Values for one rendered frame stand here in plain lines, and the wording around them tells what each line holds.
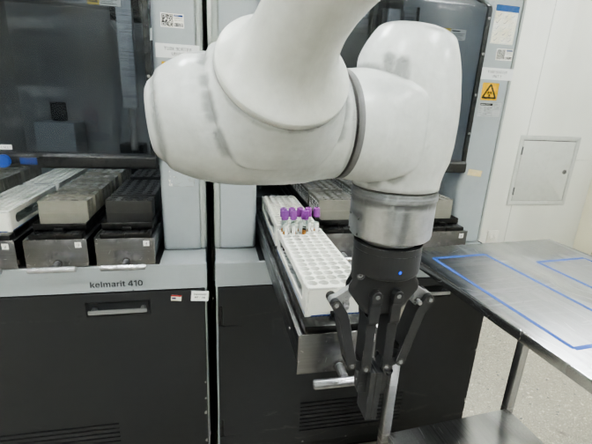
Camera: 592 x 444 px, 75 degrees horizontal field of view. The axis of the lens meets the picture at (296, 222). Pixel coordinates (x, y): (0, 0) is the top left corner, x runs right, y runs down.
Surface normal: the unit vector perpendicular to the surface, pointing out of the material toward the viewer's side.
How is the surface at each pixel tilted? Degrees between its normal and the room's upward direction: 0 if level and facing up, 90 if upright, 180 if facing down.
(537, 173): 90
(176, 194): 90
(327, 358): 90
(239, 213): 90
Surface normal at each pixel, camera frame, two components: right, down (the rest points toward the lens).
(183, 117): -0.15, 0.29
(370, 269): -0.62, 0.21
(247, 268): 0.20, 0.30
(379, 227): -0.42, 0.26
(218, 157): 0.18, 0.73
